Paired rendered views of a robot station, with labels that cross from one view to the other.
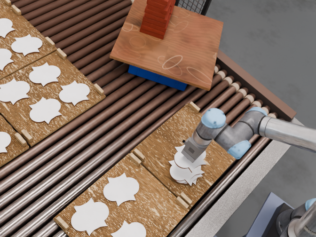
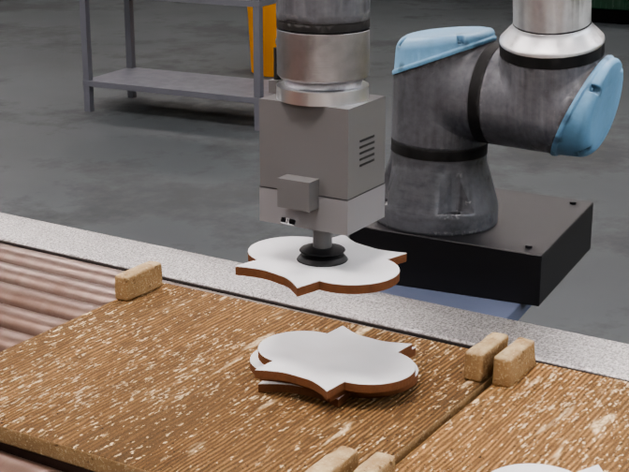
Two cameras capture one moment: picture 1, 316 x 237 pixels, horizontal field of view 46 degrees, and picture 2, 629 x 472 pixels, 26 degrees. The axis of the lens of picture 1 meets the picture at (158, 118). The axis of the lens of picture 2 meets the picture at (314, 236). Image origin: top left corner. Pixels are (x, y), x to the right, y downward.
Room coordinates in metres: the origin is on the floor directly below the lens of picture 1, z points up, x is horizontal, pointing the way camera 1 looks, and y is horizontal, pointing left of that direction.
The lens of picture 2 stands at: (0.67, 0.90, 1.41)
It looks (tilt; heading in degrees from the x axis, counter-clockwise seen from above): 17 degrees down; 278
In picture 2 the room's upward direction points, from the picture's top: straight up
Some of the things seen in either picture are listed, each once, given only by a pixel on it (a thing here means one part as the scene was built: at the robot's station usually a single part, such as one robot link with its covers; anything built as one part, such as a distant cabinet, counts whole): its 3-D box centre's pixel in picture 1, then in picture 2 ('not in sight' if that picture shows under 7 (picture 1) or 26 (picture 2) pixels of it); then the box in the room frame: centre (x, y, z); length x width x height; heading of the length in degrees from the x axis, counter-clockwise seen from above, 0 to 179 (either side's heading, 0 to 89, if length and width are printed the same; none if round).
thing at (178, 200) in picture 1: (182, 203); (514, 361); (0.64, -0.22, 0.95); 0.06 x 0.02 x 0.03; 67
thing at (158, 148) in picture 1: (188, 151); (218, 384); (0.90, -0.19, 0.93); 0.41 x 0.35 x 0.02; 156
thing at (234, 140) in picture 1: (235, 139); not in sight; (0.78, -0.28, 1.30); 0.11 x 0.11 x 0.08; 66
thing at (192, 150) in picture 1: (195, 142); (313, 154); (0.81, -0.17, 1.14); 0.10 x 0.09 x 0.16; 67
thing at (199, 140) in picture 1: (204, 134); (319, 55); (0.81, -0.18, 1.22); 0.08 x 0.08 x 0.05
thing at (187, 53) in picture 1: (170, 38); not in sight; (1.43, 0.09, 1.03); 0.50 x 0.50 x 0.02; 5
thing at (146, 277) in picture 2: not in sight; (138, 280); (1.02, -0.39, 0.95); 0.06 x 0.02 x 0.03; 66
